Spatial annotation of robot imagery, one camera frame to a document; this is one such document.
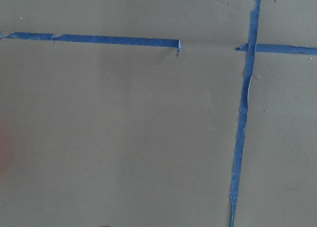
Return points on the brown paper table cover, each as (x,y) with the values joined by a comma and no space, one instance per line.
(124,113)

